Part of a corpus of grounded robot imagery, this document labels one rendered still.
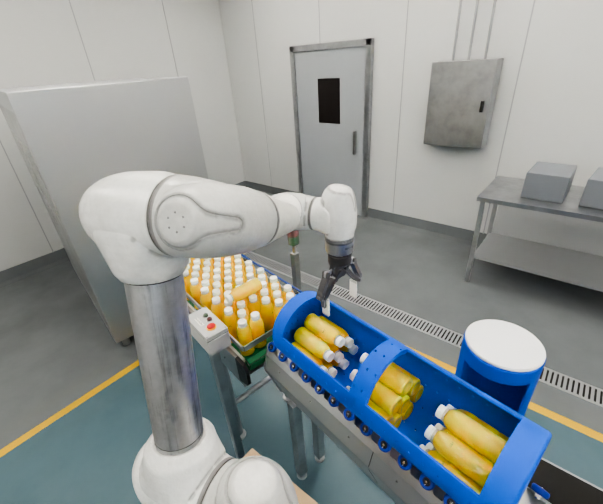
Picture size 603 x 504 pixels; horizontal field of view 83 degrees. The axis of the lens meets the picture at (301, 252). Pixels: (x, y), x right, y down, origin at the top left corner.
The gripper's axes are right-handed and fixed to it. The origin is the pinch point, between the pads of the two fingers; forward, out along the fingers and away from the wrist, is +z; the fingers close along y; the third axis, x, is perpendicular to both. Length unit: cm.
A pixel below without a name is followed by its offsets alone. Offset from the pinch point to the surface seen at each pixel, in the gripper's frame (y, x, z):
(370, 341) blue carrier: 13.1, -3.7, 24.3
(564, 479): 83, -73, 117
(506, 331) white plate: 59, -36, 28
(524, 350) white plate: 53, -45, 28
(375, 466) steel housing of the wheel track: -13, -28, 45
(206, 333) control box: -33, 44, 22
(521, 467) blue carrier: -6, -62, 10
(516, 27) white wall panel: 320, 82, -88
